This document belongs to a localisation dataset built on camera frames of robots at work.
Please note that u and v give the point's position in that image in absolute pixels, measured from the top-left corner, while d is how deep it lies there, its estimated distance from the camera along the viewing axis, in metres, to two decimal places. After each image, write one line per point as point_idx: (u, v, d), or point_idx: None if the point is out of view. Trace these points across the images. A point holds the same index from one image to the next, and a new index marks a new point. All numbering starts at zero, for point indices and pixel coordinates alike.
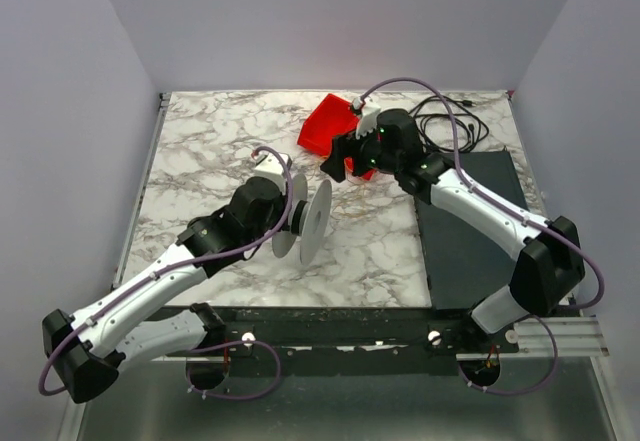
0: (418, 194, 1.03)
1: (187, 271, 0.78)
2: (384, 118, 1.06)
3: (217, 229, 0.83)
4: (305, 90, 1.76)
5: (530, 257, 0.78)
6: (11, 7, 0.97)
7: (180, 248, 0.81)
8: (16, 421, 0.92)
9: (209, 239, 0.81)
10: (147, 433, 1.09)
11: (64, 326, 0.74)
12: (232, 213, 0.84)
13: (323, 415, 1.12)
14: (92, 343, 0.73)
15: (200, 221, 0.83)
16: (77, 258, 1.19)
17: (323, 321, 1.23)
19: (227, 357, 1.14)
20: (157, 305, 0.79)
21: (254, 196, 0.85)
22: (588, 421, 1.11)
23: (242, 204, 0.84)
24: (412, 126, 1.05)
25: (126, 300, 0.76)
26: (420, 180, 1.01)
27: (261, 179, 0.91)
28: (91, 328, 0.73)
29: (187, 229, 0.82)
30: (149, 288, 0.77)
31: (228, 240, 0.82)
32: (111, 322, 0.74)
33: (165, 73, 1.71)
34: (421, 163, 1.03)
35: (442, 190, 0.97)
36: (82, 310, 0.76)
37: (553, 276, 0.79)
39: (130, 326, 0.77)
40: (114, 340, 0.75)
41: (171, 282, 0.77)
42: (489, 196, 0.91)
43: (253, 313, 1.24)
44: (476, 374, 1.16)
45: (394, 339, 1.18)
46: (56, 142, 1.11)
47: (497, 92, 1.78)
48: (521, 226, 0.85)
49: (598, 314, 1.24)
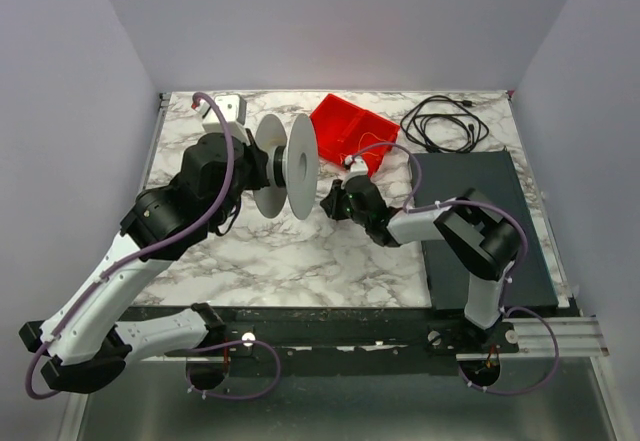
0: (387, 244, 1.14)
1: (136, 267, 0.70)
2: (353, 185, 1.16)
3: (170, 204, 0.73)
4: (305, 90, 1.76)
5: (441, 223, 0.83)
6: (11, 7, 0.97)
7: (124, 239, 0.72)
8: (15, 421, 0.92)
9: (159, 217, 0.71)
10: (147, 432, 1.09)
11: (36, 340, 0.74)
12: (186, 183, 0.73)
13: (324, 415, 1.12)
14: (61, 357, 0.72)
15: (150, 196, 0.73)
16: (78, 258, 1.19)
17: (323, 320, 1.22)
19: (227, 357, 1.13)
20: (121, 305, 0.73)
21: (206, 159, 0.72)
22: (588, 422, 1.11)
23: (194, 171, 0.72)
24: (377, 189, 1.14)
25: (81, 310, 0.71)
26: (386, 235, 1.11)
27: (218, 135, 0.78)
28: (58, 342, 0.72)
29: (130, 213, 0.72)
30: (101, 292, 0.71)
31: (183, 216, 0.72)
32: (73, 334, 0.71)
33: (165, 73, 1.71)
34: (381, 217, 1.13)
35: (394, 222, 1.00)
36: (49, 321, 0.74)
37: (473, 233, 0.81)
39: (100, 331, 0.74)
40: (85, 349, 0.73)
41: (122, 282, 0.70)
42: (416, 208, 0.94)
43: (253, 313, 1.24)
44: (477, 374, 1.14)
45: (394, 339, 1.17)
46: (55, 142, 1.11)
47: (497, 92, 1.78)
48: (437, 209, 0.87)
49: (598, 314, 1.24)
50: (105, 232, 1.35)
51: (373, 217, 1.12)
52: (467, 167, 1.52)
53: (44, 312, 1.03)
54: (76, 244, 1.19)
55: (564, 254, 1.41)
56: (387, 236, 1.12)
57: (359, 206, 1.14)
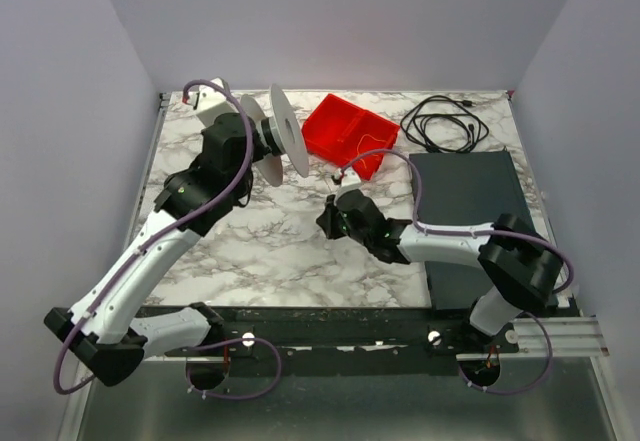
0: (395, 259, 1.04)
1: (174, 237, 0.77)
2: (345, 202, 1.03)
3: (197, 183, 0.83)
4: (305, 90, 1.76)
5: (488, 261, 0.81)
6: (12, 7, 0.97)
7: (159, 214, 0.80)
8: (16, 420, 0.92)
9: (191, 194, 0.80)
10: (147, 433, 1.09)
11: (66, 322, 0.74)
12: (209, 161, 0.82)
13: (324, 415, 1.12)
14: (98, 334, 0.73)
15: (177, 179, 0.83)
16: (78, 258, 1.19)
17: (323, 321, 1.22)
19: (227, 357, 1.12)
20: (154, 280, 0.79)
21: (226, 136, 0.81)
22: (587, 422, 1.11)
23: (215, 148, 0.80)
24: (372, 202, 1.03)
25: (118, 283, 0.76)
26: (393, 250, 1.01)
27: (230, 115, 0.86)
28: (92, 320, 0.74)
29: (164, 191, 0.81)
30: (139, 264, 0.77)
31: (213, 189, 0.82)
32: (110, 309, 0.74)
33: (165, 73, 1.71)
34: (385, 231, 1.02)
35: (407, 243, 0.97)
36: (80, 302, 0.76)
37: (521, 268, 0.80)
39: (133, 308, 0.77)
40: (120, 326, 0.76)
41: (160, 253, 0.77)
42: (439, 228, 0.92)
43: (253, 313, 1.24)
44: (477, 374, 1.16)
45: (394, 339, 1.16)
46: (55, 142, 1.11)
47: (497, 92, 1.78)
48: (472, 239, 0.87)
49: (598, 314, 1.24)
50: (105, 232, 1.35)
51: (373, 233, 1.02)
52: (467, 167, 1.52)
53: (45, 312, 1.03)
54: (76, 245, 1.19)
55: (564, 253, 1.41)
56: (394, 250, 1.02)
57: (356, 224, 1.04)
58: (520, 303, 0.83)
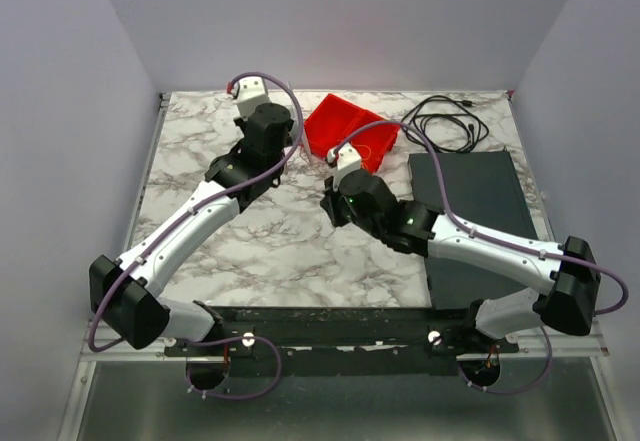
0: (415, 250, 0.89)
1: (223, 203, 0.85)
2: (349, 187, 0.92)
3: (240, 163, 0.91)
4: (305, 90, 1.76)
5: (566, 294, 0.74)
6: (11, 7, 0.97)
7: (210, 185, 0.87)
8: (15, 421, 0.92)
9: (236, 174, 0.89)
10: (147, 433, 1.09)
11: (114, 268, 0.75)
12: (251, 145, 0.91)
13: (324, 415, 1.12)
14: (148, 278, 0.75)
15: (223, 160, 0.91)
16: (78, 259, 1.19)
17: (323, 321, 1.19)
19: (227, 357, 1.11)
20: (196, 242, 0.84)
21: (267, 122, 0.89)
22: (588, 422, 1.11)
23: (256, 133, 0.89)
24: (382, 183, 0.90)
25: (169, 236, 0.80)
26: (411, 237, 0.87)
27: (269, 105, 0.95)
28: (142, 265, 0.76)
29: (213, 167, 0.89)
30: (189, 222, 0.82)
31: (254, 170, 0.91)
32: (160, 257, 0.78)
33: (165, 74, 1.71)
34: (406, 217, 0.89)
35: (442, 243, 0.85)
36: (128, 252, 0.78)
37: (586, 302, 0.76)
39: (176, 264, 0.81)
40: (163, 278, 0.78)
41: (209, 215, 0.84)
42: (490, 235, 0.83)
43: (253, 313, 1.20)
44: (477, 374, 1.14)
45: (394, 339, 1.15)
46: (55, 142, 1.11)
47: (497, 92, 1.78)
48: (540, 260, 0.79)
49: (598, 315, 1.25)
50: (105, 233, 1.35)
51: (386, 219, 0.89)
52: (467, 167, 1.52)
53: (44, 312, 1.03)
54: (76, 245, 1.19)
55: None
56: (413, 238, 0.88)
57: (365, 210, 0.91)
58: (556, 327, 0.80)
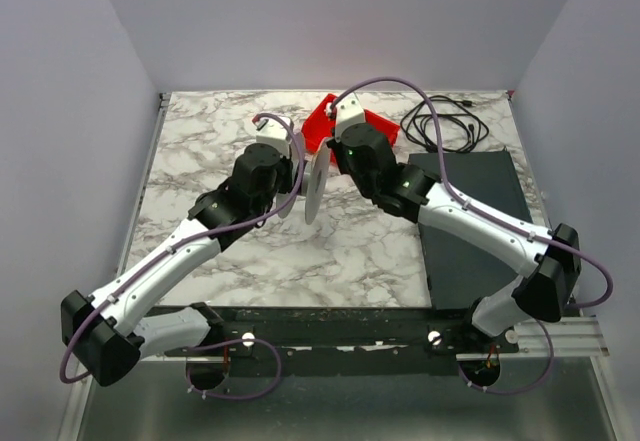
0: (404, 214, 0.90)
1: (203, 243, 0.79)
2: (351, 138, 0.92)
3: (226, 202, 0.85)
4: (305, 90, 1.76)
5: (546, 277, 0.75)
6: (12, 7, 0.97)
7: (192, 223, 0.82)
8: (15, 420, 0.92)
9: (220, 213, 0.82)
10: (147, 433, 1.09)
11: (85, 305, 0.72)
12: (237, 185, 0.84)
13: (324, 415, 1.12)
14: (117, 318, 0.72)
15: (208, 197, 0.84)
16: (77, 258, 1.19)
17: (323, 321, 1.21)
19: (227, 357, 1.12)
20: (174, 280, 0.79)
21: (254, 164, 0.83)
22: (588, 422, 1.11)
23: (243, 175, 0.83)
24: (384, 140, 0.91)
25: (144, 275, 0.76)
26: (405, 200, 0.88)
27: (259, 145, 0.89)
28: (113, 305, 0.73)
29: (197, 204, 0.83)
30: (167, 261, 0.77)
31: (240, 211, 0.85)
32: (133, 297, 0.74)
33: (166, 73, 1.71)
34: (402, 181, 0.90)
35: (434, 211, 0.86)
36: (101, 289, 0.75)
37: (563, 288, 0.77)
39: (151, 302, 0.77)
40: (135, 317, 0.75)
41: (188, 255, 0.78)
42: (481, 209, 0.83)
43: (252, 313, 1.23)
44: (476, 374, 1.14)
45: (394, 339, 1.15)
46: (54, 141, 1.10)
47: (497, 92, 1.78)
48: (527, 242, 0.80)
49: (598, 314, 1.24)
50: (104, 232, 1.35)
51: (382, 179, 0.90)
52: (467, 167, 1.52)
53: (44, 312, 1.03)
54: (76, 245, 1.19)
55: None
56: (406, 202, 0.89)
57: (363, 164, 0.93)
58: (530, 310, 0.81)
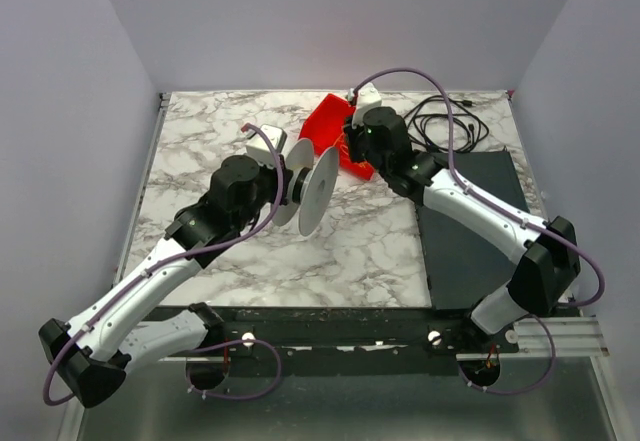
0: (410, 196, 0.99)
1: (180, 265, 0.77)
2: (371, 118, 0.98)
3: (205, 218, 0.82)
4: (305, 90, 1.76)
5: (532, 262, 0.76)
6: (13, 8, 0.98)
7: (169, 242, 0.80)
8: (15, 420, 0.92)
9: (200, 229, 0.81)
10: (147, 433, 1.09)
11: (62, 334, 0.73)
12: (215, 200, 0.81)
13: (324, 415, 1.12)
14: (93, 348, 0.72)
15: (187, 213, 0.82)
16: (77, 259, 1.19)
17: (323, 321, 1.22)
19: (227, 357, 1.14)
20: (153, 303, 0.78)
21: (231, 180, 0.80)
22: (588, 422, 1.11)
23: (220, 191, 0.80)
24: (401, 123, 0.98)
25: (119, 302, 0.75)
26: (412, 182, 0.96)
27: (238, 157, 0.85)
28: (89, 334, 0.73)
29: (175, 221, 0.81)
30: (143, 285, 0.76)
31: (219, 227, 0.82)
32: (108, 325, 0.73)
33: (166, 73, 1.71)
34: (413, 164, 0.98)
35: (436, 193, 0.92)
36: (78, 317, 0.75)
37: (552, 277, 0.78)
39: (129, 327, 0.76)
40: (113, 343, 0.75)
41: (164, 277, 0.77)
42: (480, 194, 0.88)
43: (252, 313, 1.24)
44: (476, 374, 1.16)
45: (394, 339, 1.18)
46: (54, 141, 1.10)
47: (497, 92, 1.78)
48: (520, 228, 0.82)
49: (598, 314, 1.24)
50: (104, 232, 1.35)
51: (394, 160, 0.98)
52: (466, 166, 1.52)
53: (44, 313, 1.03)
54: (76, 246, 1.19)
55: None
56: (413, 183, 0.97)
57: (379, 144, 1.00)
58: (522, 299, 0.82)
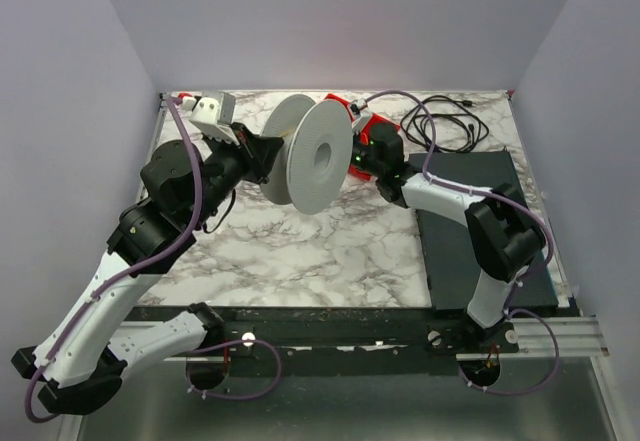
0: (394, 202, 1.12)
1: (126, 284, 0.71)
2: (376, 133, 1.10)
3: (152, 220, 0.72)
4: (305, 90, 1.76)
5: (474, 217, 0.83)
6: (13, 10, 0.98)
7: (112, 257, 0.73)
8: (14, 421, 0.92)
9: (144, 234, 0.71)
10: (147, 433, 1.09)
11: (30, 365, 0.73)
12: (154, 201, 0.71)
13: (324, 415, 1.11)
14: (58, 379, 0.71)
15: (130, 217, 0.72)
16: (77, 260, 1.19)
17: (323, 321, 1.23)
19: (227, 357, 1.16)
20: (114, 323, 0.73)
21: (163, 177, 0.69)
22: (588, 423, 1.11)
23: (154, 191, 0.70)
24: (401, 142, 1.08)
25: (73, 331, 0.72)
26: (396, 191, 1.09)
27: (170, 145, 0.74)
28: (53, 365, 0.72)
29: (116, 231, 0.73)
30: (93, 311, 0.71)
31: (167, 228, 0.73)
32: (68, 356, 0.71)
33: (166, 74, 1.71)
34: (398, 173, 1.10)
35: (409, 188, 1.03)
36: (41, 346, 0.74)
37: (502, 234, 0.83)
39: (95, 350, 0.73)
40: (81, 369, 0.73)
41: (113, 301, 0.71)
42: (440, 180, 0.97)
43: (253, 313, 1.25)
44: (477, 374, 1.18)
45: (394, 339, 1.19)
46: (53, 141, 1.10)
47: (497, 92, 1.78)
48: (469, 196, 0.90)
49: (598, 314, 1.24)
50: (104, 233, 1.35)
51: (387, 171, 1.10)
52: (466, 165, 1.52)
53: (44, 314, 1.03)
54: (77, 247, 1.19)
55: (564, 253, 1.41)
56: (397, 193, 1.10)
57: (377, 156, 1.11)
58: (487, 266, 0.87)
